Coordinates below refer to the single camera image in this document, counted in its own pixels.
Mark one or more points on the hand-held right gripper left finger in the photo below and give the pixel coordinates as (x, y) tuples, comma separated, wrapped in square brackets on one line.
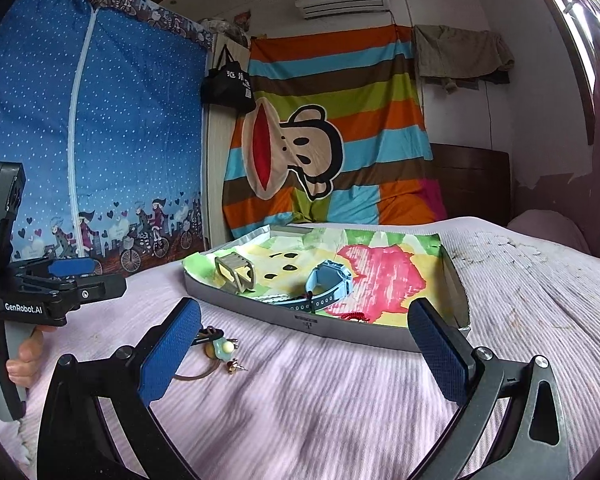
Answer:
[(172, 355)]

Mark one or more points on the red hair clip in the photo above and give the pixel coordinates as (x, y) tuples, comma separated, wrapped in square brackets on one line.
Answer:
[(355, 316)]

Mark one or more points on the white air conditioner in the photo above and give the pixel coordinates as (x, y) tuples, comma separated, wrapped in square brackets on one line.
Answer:
[(342, 0)]

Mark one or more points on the grey box with colourful lining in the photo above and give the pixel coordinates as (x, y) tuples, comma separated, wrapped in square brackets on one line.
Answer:
[(390, 270)]

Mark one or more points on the pink pillow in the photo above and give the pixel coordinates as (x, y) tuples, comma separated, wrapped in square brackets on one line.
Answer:
[(550, 232)]

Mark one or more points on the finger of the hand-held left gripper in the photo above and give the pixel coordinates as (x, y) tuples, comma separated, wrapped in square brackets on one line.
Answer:
[(72, 267), (95, 287)]

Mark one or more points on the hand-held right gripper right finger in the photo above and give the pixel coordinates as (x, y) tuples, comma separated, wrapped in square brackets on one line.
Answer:
[(435, 350)]

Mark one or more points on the window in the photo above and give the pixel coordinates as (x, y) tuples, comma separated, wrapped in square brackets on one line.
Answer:
[(575, 35)]

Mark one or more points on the striped cartoon monkey blanket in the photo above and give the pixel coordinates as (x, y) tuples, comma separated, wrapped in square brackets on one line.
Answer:
[(370, 85)]

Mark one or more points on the hanging khaki clothes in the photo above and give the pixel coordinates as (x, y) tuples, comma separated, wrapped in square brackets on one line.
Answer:
[(455, 52)]

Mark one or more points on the blue dotted fabric wardrobe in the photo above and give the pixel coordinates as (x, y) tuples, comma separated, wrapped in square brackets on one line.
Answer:
[(140, 125)]

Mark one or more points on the dark wooden headboard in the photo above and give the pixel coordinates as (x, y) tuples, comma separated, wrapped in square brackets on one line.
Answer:
[(472, 185)]

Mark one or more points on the light blue smartwatch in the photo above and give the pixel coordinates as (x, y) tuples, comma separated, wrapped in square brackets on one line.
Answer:
[(330, 277)]

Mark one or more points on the beige hair claw clip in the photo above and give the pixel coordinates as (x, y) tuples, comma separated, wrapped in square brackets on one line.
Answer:
[(237, 272)]

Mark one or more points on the black tote bag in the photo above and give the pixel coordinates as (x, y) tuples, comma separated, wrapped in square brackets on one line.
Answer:
[(227, 85)]

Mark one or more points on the person's left hand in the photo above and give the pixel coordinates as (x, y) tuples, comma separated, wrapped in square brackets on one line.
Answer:
[(27, 355)]

